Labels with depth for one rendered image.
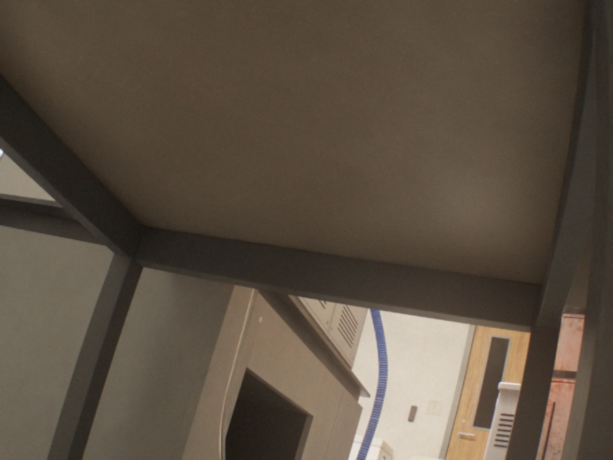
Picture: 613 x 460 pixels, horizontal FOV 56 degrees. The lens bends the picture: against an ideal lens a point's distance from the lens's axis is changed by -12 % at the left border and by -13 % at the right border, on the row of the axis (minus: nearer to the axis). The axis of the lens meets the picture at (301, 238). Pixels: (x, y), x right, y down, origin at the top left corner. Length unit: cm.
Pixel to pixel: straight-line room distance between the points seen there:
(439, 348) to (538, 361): 433
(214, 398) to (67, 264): 41
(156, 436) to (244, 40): 71
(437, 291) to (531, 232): 20
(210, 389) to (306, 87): 64
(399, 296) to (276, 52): 44
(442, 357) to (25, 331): 418
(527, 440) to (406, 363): 436
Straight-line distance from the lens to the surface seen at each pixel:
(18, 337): 130
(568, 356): 163
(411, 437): 501
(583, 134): 45
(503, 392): 155
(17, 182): 153
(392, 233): 80
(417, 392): 507
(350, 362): 221
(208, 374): 106
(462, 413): 503
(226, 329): 109
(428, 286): 87
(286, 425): 170
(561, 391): 159
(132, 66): 64
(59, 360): 122
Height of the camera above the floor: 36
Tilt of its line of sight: 22 degrees up
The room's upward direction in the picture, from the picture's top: 17 degrees clockwise
